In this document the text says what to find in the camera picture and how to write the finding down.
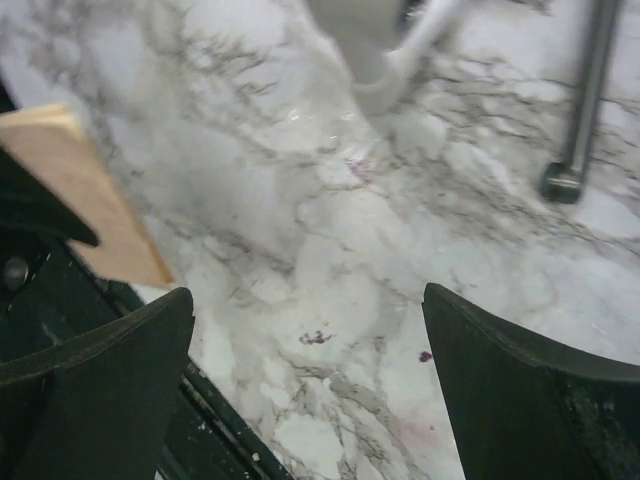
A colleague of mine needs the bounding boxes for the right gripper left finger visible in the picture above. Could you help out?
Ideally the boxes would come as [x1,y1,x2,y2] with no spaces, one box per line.
[1,288,194,479]

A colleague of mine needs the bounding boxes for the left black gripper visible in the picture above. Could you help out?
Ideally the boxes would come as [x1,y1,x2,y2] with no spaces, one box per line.
[1,148,125,363]

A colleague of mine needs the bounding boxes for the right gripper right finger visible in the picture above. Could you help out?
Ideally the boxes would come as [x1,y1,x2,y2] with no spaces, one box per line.
[422,283,639,480]

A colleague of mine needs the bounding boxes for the grey metal rod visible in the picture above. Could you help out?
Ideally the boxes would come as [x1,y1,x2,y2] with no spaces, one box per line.
[540,0,623,204]

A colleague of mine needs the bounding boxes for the black metal base rail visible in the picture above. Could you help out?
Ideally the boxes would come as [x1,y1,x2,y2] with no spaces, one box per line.
[105,282,292,479]

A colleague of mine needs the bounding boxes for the white pvc pipe frame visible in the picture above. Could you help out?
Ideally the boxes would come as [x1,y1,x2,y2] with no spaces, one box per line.
[305,0,464,115]

